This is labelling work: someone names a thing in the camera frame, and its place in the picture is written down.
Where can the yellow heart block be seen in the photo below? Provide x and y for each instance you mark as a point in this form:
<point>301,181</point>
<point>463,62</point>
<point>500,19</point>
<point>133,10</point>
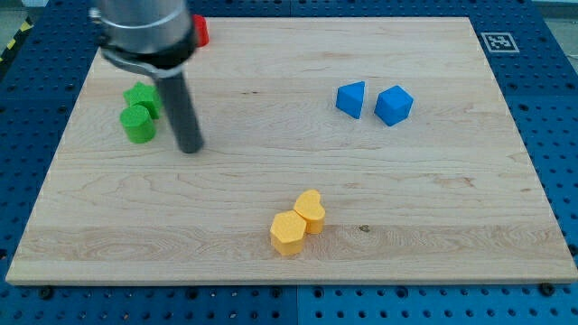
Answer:
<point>309,206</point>

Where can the white fiducial marker tag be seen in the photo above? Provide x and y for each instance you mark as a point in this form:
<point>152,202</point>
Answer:
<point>499,42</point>

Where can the red block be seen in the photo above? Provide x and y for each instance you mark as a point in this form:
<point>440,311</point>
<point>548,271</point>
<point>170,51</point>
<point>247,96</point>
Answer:
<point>201,30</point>

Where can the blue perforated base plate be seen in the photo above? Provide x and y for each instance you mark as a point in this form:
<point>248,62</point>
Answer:
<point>38,93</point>

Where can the wooden board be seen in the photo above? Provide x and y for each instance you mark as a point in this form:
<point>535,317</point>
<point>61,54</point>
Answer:
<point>447,196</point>

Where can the blue cube block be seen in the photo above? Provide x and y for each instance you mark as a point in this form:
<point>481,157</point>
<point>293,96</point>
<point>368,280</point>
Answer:
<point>393,105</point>

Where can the yellow hexagon block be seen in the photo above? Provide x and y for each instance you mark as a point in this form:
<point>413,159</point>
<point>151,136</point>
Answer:
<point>287,233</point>

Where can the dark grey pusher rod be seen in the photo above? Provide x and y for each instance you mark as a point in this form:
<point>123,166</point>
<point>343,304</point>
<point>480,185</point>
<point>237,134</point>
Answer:
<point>177,102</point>

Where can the green cylinder block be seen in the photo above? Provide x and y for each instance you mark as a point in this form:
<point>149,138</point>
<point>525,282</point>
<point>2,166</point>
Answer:
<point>137,124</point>

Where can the blue triangle block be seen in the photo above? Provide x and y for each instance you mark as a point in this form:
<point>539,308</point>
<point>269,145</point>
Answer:
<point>350,98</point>

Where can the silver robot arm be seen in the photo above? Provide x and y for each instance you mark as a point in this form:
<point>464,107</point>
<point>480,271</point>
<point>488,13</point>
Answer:
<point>147,37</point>

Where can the green star block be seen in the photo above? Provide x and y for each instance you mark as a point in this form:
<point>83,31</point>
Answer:
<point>146,96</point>

